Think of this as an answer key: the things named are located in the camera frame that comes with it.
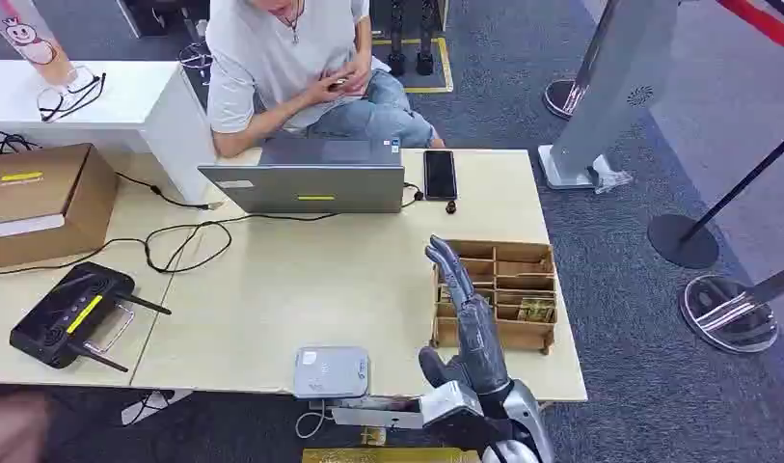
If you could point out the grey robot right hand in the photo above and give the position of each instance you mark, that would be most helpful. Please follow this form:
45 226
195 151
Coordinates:
474 345

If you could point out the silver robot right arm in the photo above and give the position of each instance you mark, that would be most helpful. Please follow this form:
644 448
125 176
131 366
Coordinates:
526 422

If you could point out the wooden card box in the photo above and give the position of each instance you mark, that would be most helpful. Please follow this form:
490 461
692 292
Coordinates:
513 335

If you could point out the card stack with green print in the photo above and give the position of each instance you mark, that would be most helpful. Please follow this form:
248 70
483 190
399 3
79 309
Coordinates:
536 310

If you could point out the yellow sheet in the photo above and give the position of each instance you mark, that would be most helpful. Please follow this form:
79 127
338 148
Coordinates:
391 455

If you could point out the small grey box device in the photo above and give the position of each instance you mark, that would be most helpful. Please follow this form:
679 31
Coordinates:
331 372

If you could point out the black smartphone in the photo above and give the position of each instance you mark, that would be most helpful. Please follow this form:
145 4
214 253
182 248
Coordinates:
440 174

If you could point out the grey laptop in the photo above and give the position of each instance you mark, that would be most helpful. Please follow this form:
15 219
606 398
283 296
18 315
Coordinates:
315 185

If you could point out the black stanchion with round base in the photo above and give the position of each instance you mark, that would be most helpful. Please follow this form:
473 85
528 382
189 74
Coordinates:
682 241

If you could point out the chrome stanchion base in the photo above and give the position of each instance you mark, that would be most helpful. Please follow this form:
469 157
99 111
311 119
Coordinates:
563 99

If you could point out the grey kiosk stand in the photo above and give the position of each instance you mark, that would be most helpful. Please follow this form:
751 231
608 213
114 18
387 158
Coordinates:
612 89

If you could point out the phone held by person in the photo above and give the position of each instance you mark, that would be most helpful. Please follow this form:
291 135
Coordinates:
338 82

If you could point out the black robot legs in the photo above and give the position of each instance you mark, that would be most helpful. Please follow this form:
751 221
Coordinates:
407 38

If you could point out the white power strip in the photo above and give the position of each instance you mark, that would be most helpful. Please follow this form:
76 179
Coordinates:
154 404

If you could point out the person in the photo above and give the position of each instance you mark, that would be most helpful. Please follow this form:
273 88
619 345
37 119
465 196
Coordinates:
283 57

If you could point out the black router with antennas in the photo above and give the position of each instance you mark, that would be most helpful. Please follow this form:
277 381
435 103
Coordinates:
66 319

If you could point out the white counter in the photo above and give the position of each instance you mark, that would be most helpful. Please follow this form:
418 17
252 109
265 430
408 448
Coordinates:
129 102

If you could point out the red barrier belt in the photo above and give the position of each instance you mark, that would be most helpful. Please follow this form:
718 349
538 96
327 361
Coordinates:
765 24

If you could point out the brown cardboard box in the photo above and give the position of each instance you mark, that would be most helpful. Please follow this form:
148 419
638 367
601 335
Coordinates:
40 204

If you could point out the clear standee with cartoon print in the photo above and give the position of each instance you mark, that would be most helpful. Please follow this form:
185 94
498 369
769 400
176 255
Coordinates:
37 45

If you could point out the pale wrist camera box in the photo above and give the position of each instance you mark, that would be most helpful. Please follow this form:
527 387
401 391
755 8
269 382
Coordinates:
375 414

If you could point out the yellow floor tape frame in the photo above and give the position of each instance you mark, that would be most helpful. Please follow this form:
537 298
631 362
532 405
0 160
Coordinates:
444 67

